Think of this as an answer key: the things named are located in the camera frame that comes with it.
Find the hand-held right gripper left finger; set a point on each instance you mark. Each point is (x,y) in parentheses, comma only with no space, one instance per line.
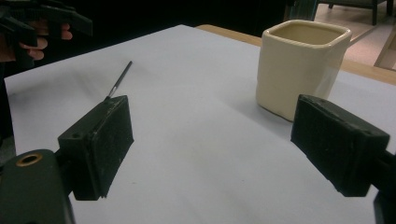
(96,146)

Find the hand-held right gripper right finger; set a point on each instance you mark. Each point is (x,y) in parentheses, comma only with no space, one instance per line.
(336,146)

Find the cream square ceramic cup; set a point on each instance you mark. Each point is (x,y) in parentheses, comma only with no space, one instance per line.
(289,71)

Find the white paper sheet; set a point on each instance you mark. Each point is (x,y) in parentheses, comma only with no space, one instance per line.
(199,130)

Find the dark-legged table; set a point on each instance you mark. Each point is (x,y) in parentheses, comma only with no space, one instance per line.
(375,7)

